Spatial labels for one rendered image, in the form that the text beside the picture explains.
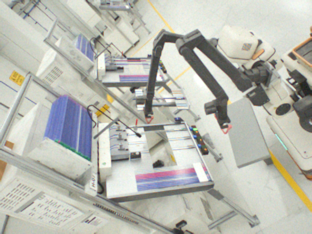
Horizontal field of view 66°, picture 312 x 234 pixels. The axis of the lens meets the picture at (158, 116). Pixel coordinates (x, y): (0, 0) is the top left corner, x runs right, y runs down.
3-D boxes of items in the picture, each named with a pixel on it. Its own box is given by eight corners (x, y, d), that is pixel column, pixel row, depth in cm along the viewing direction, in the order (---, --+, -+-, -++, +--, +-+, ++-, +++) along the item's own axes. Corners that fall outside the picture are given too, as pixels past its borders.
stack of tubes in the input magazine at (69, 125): (92, 112, 189) (63, 92, 174) (91, 160, 149) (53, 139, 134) (81, 122, 193) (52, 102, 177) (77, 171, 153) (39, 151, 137)
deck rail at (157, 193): (211, 187, 169) (213, 181, 165) (213, 189, 167) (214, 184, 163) (107, 201, 155) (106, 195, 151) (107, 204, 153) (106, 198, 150)
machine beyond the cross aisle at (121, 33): (146, 22, 656) (93, -43, 548) (152, 31, 591) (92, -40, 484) (111, 55, 690) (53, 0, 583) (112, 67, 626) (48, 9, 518)
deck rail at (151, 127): (184, 126, 222) (185, 121, 218) (184, 127, 221) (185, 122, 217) (104, 133, 208) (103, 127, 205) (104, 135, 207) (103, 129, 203)
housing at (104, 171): (109, 135, 208) (108, 122, 200) (112, 180, 170) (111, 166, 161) (100, 136, 206) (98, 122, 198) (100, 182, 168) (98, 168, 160)
